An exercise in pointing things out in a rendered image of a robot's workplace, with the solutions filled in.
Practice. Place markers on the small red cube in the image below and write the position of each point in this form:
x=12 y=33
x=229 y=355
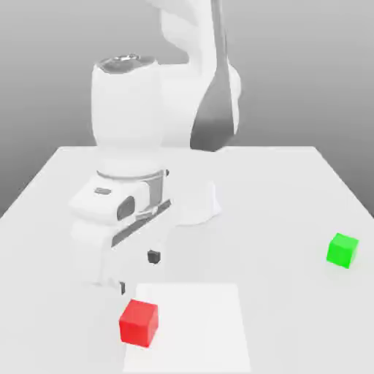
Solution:
x=137 y=324

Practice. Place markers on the small green cube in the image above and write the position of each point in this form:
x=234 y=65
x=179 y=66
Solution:
x=340 y=251

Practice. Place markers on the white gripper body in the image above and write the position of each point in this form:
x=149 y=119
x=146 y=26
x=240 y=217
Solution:
x=137 y=233

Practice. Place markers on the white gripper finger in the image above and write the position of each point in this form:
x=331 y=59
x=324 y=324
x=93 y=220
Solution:
x=153 y=256
x=113 y=271

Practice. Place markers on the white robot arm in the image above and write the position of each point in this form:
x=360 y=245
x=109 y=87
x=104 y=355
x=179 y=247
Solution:
x=125 y=117

